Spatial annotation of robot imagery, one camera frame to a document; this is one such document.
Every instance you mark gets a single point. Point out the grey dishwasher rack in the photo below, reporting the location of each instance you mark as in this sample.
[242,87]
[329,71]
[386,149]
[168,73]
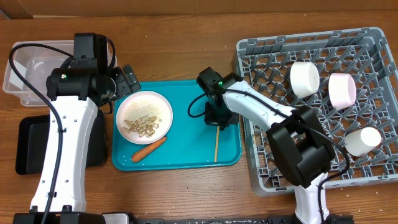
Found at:
[364,53]

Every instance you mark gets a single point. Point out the wooden chopstick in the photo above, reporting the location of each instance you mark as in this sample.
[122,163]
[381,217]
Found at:
[216,144]

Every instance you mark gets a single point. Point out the black plastic bin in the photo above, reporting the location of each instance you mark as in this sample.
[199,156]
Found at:
[32,143]

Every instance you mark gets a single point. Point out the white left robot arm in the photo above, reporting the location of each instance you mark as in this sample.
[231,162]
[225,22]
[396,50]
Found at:
[76,90]

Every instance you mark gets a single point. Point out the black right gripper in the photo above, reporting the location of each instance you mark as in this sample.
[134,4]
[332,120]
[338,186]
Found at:
[211,119]

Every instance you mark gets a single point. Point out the clear plastic bin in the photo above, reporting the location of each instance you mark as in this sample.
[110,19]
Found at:
[35,64]

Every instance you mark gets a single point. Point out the white plate with food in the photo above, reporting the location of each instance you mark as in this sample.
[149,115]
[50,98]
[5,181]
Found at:
[144,117]

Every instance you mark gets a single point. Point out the pale green bowl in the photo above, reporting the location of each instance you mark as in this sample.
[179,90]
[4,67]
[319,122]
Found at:
[304,79]

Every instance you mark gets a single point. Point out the white cup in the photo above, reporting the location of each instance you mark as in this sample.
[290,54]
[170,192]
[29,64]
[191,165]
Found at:
[362,141]

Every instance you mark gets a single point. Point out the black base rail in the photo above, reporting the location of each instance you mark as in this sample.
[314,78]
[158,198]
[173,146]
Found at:
[248,220]

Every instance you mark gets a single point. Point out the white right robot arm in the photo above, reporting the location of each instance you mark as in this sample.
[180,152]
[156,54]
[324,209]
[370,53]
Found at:
[300,148]

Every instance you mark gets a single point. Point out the orange carrot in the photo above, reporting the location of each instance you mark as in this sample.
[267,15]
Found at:
[144,152]

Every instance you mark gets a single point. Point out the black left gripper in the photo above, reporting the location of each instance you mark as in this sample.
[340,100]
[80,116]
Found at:
[123,88]

